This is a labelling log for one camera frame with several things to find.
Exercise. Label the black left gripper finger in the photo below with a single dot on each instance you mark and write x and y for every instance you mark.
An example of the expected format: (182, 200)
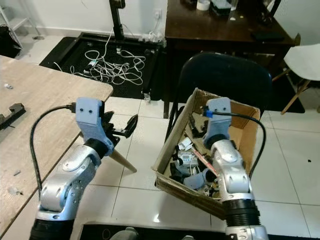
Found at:
(131, 122)
(120, 134)

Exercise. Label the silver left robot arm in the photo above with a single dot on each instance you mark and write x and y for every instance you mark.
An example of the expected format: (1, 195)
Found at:
(70, 180)

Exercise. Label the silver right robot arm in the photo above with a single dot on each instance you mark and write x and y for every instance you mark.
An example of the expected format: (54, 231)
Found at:
(230, 180)

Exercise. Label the wooden table leg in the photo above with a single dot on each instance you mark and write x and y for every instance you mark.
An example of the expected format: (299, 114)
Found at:
(124, 160)

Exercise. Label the white adapter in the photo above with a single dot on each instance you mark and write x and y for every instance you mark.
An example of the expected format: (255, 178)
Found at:
(186, 144)

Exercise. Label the red white stick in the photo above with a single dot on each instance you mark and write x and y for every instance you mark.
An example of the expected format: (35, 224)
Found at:
(205, 162)

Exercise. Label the white power strip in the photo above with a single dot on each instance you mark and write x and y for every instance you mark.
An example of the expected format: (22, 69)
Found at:
(150, 39)

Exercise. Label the grey-blue plastic piece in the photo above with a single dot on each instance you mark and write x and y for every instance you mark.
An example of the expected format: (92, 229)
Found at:
(195, 181)

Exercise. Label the brown cardboard box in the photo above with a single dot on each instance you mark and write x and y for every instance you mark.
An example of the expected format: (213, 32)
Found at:
(185, 192)

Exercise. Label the grey robot foot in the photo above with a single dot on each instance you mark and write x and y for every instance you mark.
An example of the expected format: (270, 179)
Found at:
(124, 234)

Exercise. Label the black stand pole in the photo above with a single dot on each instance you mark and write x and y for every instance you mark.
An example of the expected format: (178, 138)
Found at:
(116, 22)

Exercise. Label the black chair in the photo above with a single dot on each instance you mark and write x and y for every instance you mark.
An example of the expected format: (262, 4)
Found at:
(225, 75)

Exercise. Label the small white scrap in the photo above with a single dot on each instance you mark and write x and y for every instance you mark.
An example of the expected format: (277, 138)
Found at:
(8, 86)

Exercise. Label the pale crumpled scrap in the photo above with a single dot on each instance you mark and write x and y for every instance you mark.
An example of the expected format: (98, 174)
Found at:
(15, 191)

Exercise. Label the dark wooden desk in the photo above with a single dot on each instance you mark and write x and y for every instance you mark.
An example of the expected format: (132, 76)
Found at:
(220, 30)

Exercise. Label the white tape roll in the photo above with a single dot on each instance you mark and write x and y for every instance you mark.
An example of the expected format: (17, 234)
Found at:
(203, 6)

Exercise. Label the black tray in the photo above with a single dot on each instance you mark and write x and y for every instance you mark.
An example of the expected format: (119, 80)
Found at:
(221, 7)

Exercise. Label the white chair wooden legs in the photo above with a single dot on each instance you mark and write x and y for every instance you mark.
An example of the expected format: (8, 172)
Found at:
(305, 60)

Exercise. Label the grey-blue left wrist camera mount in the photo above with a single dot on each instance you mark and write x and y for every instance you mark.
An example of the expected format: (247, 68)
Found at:
(90, 120)

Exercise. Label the grey-blue wrist camera mount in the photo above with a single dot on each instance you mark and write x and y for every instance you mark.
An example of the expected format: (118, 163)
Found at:
(90, 120)
(217, 120)

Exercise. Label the grey-blue right wrist camera mount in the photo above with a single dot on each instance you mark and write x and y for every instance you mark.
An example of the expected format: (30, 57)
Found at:
(217, 120)

